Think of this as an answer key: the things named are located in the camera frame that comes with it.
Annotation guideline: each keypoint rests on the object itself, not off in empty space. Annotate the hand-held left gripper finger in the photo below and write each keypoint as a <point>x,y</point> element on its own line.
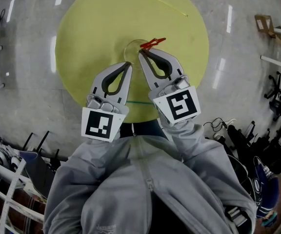
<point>97,82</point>
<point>126,86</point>

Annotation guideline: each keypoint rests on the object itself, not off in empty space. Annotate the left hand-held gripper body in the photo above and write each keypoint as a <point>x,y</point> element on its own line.
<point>99,127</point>

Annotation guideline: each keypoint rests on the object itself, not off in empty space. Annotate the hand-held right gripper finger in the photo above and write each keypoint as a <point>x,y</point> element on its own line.
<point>175,63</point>
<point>147,74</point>

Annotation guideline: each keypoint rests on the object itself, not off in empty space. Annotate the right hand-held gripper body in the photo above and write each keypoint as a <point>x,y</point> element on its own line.
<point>179,103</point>

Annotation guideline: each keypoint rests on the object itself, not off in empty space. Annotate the clear glass cup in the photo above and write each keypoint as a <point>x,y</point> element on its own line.
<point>132,53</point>

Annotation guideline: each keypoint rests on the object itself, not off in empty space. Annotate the yellow clear star stick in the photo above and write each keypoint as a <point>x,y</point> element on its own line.
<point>160,1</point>

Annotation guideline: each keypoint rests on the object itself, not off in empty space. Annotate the person's left forearm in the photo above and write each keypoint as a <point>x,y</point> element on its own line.
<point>99,155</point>

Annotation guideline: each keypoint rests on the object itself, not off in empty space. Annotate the person's right forearm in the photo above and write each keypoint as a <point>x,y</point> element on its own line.
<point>196,145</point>

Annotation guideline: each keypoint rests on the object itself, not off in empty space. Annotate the thin green stick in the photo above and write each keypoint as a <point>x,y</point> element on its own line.
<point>140,102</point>

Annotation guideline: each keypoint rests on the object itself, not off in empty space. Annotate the red plastic clip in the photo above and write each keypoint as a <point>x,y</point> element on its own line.
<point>152,43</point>

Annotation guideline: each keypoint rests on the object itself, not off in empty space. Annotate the person's dark blue legs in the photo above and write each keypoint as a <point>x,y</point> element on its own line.
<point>145,129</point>

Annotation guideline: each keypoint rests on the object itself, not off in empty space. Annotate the dark grey bag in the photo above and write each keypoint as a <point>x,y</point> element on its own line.
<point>38,172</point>

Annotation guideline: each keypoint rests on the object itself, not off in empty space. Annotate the person's grey hooded torso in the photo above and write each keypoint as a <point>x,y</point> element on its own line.
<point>140,191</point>

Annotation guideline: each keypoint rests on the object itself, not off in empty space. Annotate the pile of black stands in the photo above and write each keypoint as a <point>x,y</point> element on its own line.
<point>260,150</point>

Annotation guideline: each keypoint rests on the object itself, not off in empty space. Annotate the brown cardboard box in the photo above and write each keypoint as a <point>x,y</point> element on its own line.
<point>265,24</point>

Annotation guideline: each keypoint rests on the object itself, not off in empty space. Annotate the blue striped bag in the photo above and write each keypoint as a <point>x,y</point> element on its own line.
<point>267,191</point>

